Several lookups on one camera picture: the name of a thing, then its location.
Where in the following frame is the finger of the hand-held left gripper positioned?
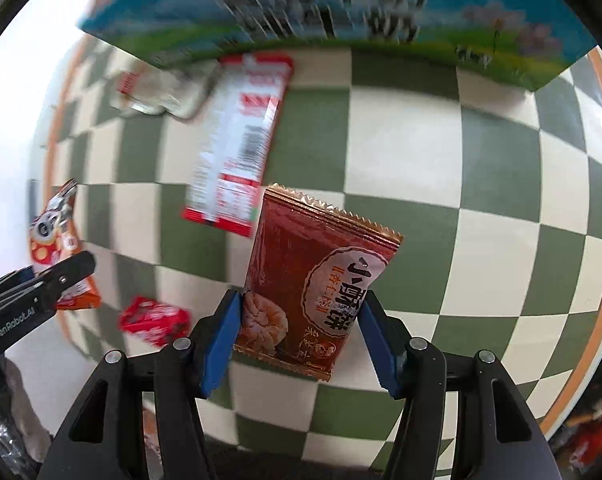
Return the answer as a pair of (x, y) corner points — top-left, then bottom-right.
(0, 266), (44, 308)
(40, 251), (98, 304)

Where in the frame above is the silver clear wrapper packet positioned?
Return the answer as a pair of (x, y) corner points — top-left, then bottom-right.
(108, 60), (219, 121)

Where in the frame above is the printed cardboard box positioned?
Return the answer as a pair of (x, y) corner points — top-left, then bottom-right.
(78, 0), (596, 93)

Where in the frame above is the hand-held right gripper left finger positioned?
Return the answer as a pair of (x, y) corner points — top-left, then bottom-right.
(37, 287), (244, 480)

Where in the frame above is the orange white panda snack packet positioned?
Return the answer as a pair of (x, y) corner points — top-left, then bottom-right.
(29, 179), (102, 311)

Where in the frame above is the red plastic bag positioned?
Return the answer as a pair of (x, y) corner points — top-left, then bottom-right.
(561, 412), (602, 468)

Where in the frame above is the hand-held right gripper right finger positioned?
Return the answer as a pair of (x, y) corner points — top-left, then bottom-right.
(356, 290), (564, 480)

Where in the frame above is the small red snack packet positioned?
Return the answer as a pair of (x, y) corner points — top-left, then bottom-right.
(118, 296), (190, 348)

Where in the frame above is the long white red snack packet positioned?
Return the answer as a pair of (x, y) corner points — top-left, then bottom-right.
(182, 54), (295, 237)

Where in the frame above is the red brown pastry packet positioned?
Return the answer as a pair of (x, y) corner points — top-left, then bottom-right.
(233, 183), (404, 383)

